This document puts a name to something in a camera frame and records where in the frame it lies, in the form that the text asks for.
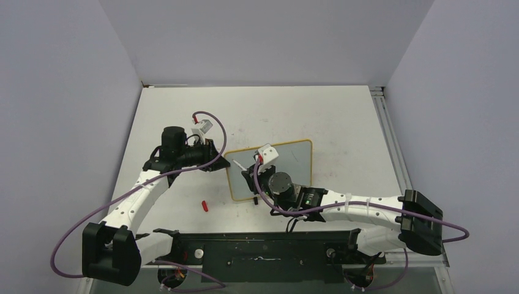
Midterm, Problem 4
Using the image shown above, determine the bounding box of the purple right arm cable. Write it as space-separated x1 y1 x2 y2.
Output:
253 156 470 244

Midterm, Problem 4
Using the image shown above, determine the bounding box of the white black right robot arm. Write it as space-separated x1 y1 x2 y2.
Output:
241 165 443 262

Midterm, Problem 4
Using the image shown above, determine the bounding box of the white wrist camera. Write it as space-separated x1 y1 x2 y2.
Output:
191 119 213 142
256 144 279 166

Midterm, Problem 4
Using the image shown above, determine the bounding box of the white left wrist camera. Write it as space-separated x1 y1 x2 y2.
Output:
191 119 213 142

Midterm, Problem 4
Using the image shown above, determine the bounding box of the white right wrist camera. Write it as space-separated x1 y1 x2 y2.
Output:
256 144 279 166

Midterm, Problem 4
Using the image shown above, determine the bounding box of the red marker cap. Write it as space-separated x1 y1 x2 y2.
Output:
201 200 209 212

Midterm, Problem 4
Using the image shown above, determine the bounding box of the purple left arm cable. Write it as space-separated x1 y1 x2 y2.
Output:
50 111 228 293

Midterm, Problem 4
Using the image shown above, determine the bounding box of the white marker pen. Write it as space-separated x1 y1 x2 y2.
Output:
233 160 248 172

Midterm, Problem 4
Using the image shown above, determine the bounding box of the yellow framed small whiteboard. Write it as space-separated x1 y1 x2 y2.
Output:
224 139 313 202

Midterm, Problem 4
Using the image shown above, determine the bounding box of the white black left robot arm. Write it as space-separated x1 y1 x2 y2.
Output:
82 126 230 286

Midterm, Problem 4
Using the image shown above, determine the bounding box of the aluminium rail at table edge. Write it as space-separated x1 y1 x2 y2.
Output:
368 86 413 194

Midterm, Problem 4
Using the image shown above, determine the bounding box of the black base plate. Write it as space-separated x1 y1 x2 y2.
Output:
159 229 386 283

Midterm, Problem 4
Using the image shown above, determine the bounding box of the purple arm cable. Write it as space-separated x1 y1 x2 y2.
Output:
253 156 470 244
50 111 228 293

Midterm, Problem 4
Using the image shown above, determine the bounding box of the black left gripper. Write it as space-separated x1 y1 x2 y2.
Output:
177 138 230 172

